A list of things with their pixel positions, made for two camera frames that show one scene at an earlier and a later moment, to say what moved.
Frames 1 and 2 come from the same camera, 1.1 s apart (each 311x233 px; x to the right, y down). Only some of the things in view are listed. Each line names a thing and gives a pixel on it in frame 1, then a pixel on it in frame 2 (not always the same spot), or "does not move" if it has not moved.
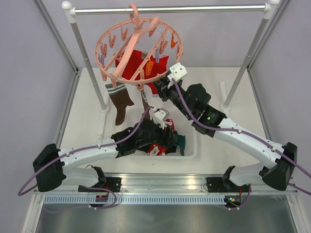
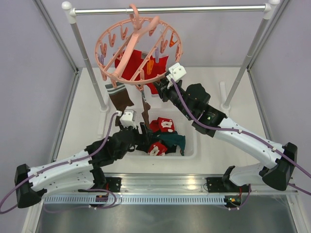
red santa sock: [155, 150] does not move
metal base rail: [164, 183] does not move
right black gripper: [162, 86] does not move
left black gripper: [166, 141] -> [146, 137]
